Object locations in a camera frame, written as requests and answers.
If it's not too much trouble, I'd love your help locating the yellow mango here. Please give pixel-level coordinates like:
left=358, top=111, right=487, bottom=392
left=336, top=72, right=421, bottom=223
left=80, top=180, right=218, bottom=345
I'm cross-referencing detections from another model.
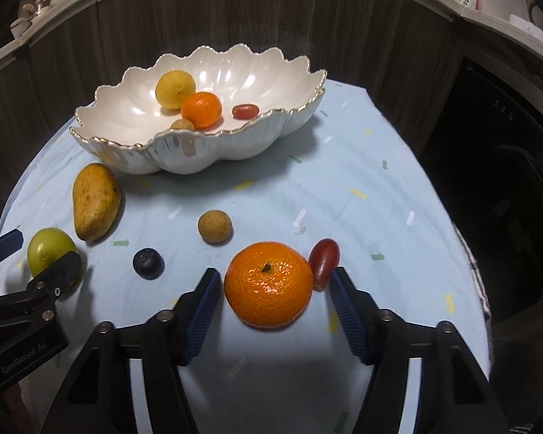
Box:
left=72, top=163, right=122, bottom=242

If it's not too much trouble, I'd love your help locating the brown longan in bowl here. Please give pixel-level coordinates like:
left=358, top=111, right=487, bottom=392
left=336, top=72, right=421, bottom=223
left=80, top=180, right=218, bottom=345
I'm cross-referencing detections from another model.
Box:
left=169, top=118, right=195, bottom=131

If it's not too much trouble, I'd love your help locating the small orange mandarin in bowl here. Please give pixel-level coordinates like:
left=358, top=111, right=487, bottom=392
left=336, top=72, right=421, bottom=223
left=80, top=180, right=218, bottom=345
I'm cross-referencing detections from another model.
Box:
left=180, top=92, right=222, bottom=130

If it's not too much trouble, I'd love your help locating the dark wood cabinet front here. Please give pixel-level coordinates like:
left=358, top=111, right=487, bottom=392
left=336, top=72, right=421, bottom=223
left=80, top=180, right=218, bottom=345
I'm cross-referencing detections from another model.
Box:
left=0, top=0, right=463, bottom=214

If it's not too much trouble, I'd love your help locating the light blue patterned tablecloth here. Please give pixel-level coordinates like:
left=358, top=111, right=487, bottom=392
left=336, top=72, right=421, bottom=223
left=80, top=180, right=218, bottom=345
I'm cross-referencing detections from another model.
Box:
left=21, top=81, right=491, bottom=433

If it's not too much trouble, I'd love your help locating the yellow lemon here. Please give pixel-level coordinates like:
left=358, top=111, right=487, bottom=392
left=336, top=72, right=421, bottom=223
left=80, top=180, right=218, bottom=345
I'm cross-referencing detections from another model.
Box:
left=155, top=69, right=196, bottom=110

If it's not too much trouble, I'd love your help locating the dark blueberry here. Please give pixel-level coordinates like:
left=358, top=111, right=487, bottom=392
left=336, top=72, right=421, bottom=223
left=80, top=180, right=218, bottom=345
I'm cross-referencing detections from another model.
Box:
left=132, top=248, right=164, bottom=280

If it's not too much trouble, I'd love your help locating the large orange mandarin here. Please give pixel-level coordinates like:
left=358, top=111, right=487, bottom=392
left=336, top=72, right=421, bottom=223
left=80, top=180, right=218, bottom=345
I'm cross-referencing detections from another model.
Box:
left=224, top=242, right=314, bottom=330

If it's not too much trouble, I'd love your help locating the brown longan on cloth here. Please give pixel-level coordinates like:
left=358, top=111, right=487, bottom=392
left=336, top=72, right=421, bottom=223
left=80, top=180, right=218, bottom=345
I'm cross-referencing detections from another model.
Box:
left=198, top=210, right=232, bottom=244

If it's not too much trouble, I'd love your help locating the green apple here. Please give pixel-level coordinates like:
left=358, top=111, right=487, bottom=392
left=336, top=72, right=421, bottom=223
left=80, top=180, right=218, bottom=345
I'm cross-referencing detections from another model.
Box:
left=27, top=227, right=77, bottom=277

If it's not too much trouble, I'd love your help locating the white rice cooker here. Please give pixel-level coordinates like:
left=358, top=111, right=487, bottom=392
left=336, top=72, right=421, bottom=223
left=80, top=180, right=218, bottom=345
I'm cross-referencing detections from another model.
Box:
left=509, top=0, right=543, bottom=43

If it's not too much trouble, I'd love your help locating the white scalloped ceramic bowl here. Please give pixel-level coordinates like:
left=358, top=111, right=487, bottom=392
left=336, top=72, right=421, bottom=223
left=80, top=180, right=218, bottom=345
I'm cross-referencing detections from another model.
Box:
left=69, top=44, right=328, bottom=174

